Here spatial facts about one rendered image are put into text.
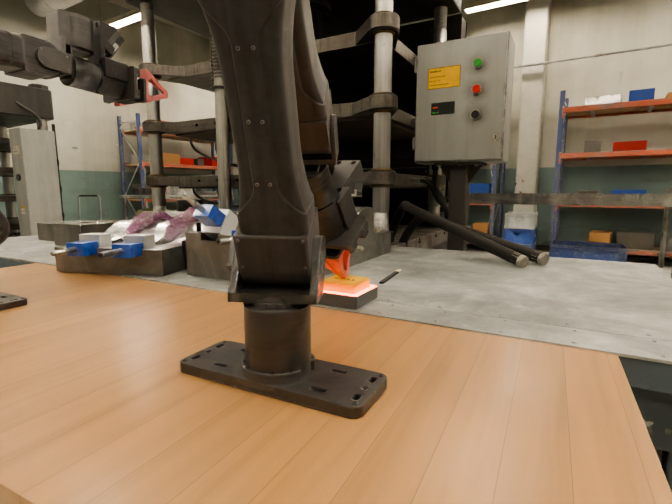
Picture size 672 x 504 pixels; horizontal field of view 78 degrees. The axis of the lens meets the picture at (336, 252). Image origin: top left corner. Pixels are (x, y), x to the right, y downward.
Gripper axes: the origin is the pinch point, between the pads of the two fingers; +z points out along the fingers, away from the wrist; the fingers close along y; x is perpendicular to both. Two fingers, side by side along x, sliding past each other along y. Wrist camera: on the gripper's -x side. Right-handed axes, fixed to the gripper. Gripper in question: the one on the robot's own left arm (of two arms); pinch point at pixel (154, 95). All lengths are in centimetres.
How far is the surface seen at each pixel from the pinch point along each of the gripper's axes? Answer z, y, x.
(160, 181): 70, 82, 15
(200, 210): -8.9, -22.5, 25.7
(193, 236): -6.2, -17.8, 31.1
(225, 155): 72, 44, 4
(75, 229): 9, 47, 33
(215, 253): -6.3, -23.7, 34.1
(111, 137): 444, 650, -93
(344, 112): 73, -12, -10
